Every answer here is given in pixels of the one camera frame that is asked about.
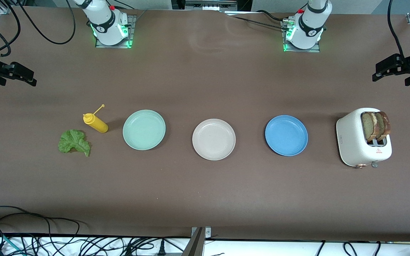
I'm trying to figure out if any aluminium profile post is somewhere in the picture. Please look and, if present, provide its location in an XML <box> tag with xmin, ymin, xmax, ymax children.
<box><xmin>182</xmin><ymin>227</ymin><xmax>212</xmax><ymax>256</ymax></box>

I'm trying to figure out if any toasted bread slice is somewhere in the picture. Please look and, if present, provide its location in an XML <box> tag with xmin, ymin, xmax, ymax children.
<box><xmin>362</xmin><ymin>112</ymin><xmax>380</xmax><ymax>141</ymax></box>
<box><xmin>375</xmin><ymin>111</ymin><xmax>391</xmax><ymax>140</ymax></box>

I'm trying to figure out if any black corrugated cable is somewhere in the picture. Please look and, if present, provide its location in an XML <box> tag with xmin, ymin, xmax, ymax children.
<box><xmin>257</xmin><ymin>10</ymin><xmax>293</xmax><ymax>25</ymax></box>

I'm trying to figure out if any yellow mustard squeeze bottle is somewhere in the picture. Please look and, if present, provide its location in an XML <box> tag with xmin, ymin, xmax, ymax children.
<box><xmin>83</xmin><ymin>104</ymin><xmax>109</xmax><ymax>134</ymax></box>

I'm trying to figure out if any black metal equipment box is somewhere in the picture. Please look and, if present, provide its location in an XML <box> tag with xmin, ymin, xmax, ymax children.
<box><xmin>171</xmin><ymin>0</ymin><xmax>252</xmax><ymax>12</ymax></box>

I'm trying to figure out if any thin black cable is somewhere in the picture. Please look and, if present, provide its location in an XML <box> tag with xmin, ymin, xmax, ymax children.
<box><xmin>226</xmin><ymin>14</ymin><xmax>288</xmax><ymax>31</ymax></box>

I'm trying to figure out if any mint green plate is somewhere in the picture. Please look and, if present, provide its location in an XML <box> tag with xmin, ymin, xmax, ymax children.
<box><xmin>122</xmin><ymin>110</ymin><xmax>166</xmax><ymax>151</ymax></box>

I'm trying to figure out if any beige plate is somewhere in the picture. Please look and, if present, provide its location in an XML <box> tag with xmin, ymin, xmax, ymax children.
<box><xmin>192</xmin><ymin>118</ymin><xmax>236</xmax><ymax>161</ymax></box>

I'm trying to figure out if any blue plate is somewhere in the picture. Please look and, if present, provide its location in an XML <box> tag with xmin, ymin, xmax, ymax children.
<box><xmin>265</xmin><ymin>115</ymin><xmax>309</xmax><ymax>156</ymax></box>

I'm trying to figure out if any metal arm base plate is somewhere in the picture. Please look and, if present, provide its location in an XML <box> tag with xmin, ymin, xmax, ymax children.
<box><xmin>282</xmin><ymin>20</ymin><xmax>321</xmax><ymax>53</ymax></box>
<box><xmin>95</xmin><ymin>14</ymin><xmax>136</xmax><ymax>48</ymax></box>

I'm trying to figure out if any white toaster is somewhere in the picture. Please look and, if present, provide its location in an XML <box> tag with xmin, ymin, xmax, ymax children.
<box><xmin>336</xmin><ymin>108</ymin><xmax>393</xmax><ymax>169</ymax></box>

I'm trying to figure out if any green lettuce leaf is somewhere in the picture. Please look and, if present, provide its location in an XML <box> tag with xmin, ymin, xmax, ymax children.
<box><xmin>58</xmin><ymin>129</ymin><xmax>91</xmax><ymax>157</ymax></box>

